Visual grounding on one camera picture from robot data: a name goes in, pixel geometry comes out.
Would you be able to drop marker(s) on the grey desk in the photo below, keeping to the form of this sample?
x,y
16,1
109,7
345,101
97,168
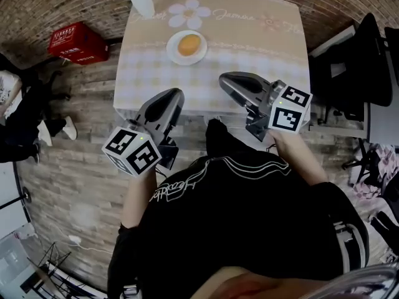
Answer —
x,y
380,123

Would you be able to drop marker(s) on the red box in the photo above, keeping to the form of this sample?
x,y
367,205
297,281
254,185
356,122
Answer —
x,y
78,44

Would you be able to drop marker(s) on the black office chair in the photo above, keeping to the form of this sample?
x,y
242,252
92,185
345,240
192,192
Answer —
x,y
352,70

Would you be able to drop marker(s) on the person's right forearm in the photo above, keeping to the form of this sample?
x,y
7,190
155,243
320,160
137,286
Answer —
x,y
296,157

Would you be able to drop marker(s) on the pink patterned cloth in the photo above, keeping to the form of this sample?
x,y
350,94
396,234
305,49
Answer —
x,y
383,164

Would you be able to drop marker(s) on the black tripod stand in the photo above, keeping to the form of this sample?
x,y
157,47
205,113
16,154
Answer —
x,y
56,269

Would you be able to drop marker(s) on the orange bread bun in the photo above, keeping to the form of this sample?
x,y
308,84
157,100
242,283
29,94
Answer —
x,y
189,45

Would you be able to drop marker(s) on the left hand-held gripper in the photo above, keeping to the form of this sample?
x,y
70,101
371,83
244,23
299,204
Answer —
x,y
131,153

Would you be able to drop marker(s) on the white round plate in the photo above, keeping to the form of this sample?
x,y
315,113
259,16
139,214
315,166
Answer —
x,y
174,56

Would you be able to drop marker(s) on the person's black trousers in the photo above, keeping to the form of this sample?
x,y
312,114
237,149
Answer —
x,y
224,139

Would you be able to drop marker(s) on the checked floral tablecloth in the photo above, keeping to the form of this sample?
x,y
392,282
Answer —
x,y
243,64

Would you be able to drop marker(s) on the person's left forearm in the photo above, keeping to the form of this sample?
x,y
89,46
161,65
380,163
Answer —
x,y
137,198

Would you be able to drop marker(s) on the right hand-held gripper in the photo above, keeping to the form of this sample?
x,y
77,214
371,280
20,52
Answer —
x,y
286,117

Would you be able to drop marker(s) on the person's black t-shirt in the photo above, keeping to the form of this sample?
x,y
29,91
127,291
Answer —
x,y
233,223

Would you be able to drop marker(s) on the black office chair base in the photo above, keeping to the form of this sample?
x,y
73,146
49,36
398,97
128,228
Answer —
x,y
361,164

